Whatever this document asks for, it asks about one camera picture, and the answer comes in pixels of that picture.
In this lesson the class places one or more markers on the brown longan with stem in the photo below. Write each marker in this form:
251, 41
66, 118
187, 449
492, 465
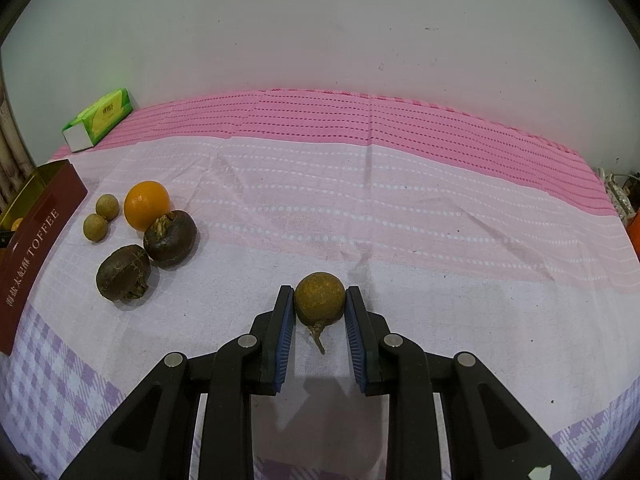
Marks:
320, 297

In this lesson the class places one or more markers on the pink and purple checked tablecloth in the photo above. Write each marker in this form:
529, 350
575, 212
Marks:
400, 210

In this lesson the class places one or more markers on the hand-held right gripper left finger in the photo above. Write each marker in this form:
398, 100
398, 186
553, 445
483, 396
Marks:
285, 340

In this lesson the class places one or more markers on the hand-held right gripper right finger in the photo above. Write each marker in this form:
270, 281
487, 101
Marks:
356, 345

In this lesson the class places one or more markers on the beige bamboo frame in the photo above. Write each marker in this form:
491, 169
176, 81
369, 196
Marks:
9, 150

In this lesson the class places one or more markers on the green tissue pack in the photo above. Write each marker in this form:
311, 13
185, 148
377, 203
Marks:
105, 115

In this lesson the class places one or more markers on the silver foil wrapper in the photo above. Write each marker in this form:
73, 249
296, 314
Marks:
616, 192

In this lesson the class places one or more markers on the red and gold tin box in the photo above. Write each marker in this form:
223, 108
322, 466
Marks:
35, 260

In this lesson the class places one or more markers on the dark brown passion fruit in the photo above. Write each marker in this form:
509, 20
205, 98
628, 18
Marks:
122, 272
170, 238

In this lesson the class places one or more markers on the orange plastic bag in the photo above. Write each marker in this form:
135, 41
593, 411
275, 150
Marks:
635, 232

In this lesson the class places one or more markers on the small brown longan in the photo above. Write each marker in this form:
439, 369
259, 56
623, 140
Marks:
95, 226
107, 206

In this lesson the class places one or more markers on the orange mandarin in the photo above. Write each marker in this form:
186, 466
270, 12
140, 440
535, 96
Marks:
147, 205
16, 224

